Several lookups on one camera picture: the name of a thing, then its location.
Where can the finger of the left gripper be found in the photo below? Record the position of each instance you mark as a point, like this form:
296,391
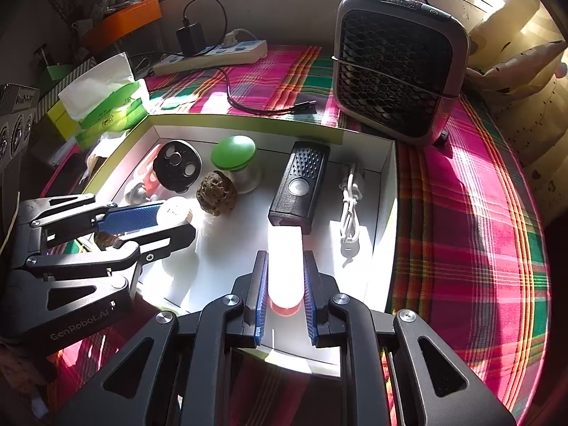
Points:
120,219
145,246

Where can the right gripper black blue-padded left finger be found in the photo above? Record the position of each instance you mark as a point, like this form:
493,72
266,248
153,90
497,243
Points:
252,288

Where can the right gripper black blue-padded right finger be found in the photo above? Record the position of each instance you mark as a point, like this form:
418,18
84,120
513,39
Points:
323,327

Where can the pink plastic case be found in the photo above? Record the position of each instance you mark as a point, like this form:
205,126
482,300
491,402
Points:
285,269

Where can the pink small massager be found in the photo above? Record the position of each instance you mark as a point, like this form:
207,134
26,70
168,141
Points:
142,186

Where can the black textured flashlight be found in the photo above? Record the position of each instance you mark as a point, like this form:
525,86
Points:
295,201

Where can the black round three-hole disc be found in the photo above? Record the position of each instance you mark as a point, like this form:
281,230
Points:
177,166

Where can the brown wrinkled walnut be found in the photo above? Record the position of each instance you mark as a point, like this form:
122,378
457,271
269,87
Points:
216,194

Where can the green cap white button lamp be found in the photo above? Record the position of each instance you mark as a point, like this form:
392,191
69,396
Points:
236,156

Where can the white round pink device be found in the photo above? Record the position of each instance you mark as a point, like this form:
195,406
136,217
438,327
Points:
174,211

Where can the yellow green box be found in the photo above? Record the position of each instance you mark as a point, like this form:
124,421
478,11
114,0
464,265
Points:
65,125

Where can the green white cardboard tray box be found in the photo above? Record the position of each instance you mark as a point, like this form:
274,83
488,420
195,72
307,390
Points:
226,247

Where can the striped green white box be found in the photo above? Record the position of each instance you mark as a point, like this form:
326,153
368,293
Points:
52,96

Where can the green tissue pack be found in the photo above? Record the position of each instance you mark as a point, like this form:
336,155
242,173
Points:
105,99

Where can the plaid bed sheet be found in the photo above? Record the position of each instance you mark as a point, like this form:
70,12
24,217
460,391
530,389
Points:
469,255

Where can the orange box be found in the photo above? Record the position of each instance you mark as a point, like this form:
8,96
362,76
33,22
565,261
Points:
120,24

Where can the white power strip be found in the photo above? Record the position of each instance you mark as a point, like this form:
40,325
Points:
243,53

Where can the silver black mesh fan heater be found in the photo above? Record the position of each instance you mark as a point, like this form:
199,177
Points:
399,66

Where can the cream heart pattern curtain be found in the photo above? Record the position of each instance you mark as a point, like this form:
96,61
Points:
518,63

